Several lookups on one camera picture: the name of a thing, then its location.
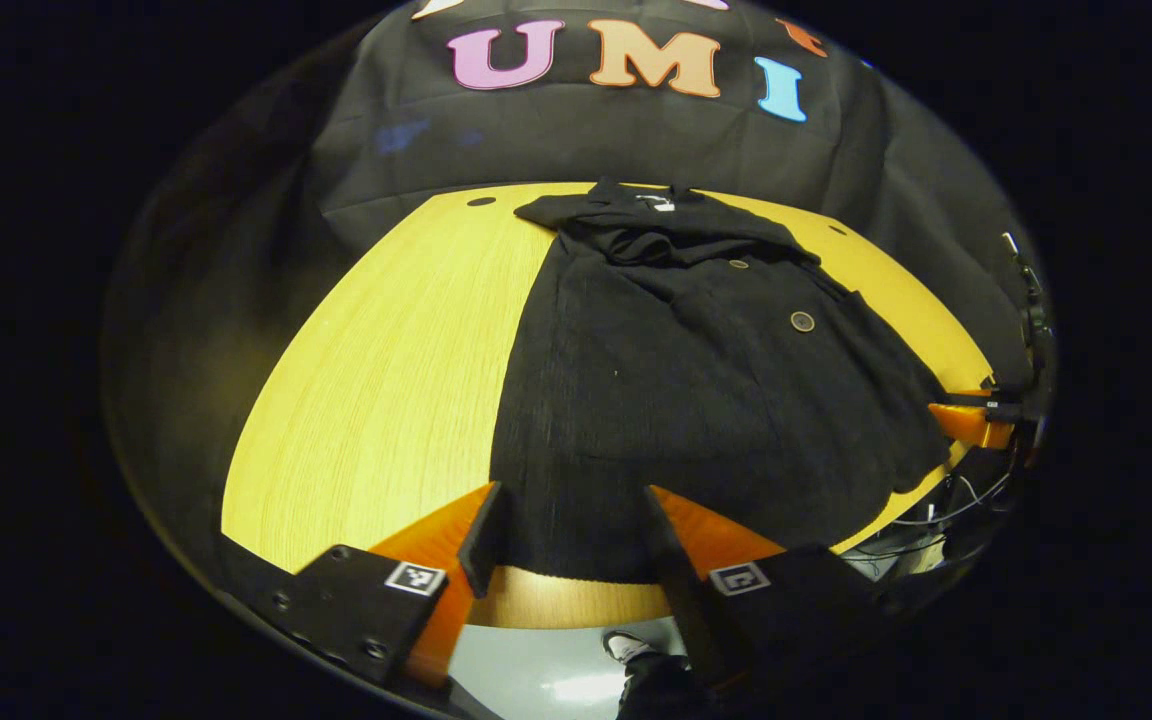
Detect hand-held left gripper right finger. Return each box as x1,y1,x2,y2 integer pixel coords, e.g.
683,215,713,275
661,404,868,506
644,485,889,693

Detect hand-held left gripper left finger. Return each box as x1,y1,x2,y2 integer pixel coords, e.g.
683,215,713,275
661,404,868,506
276,483,509,691

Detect black button-up shirt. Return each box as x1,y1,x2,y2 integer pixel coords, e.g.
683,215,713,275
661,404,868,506
489,180,952,586

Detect person's shoe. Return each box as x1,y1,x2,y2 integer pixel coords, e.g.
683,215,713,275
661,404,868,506
603,630,659,667

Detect person's leg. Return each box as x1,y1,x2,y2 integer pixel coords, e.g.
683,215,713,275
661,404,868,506
616,655,715,720

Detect black backdrop cloth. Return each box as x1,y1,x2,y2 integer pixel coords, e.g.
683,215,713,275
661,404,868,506
101,0,1047,591

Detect black cables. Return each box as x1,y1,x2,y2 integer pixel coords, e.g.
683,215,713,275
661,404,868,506
851,468,1015,581

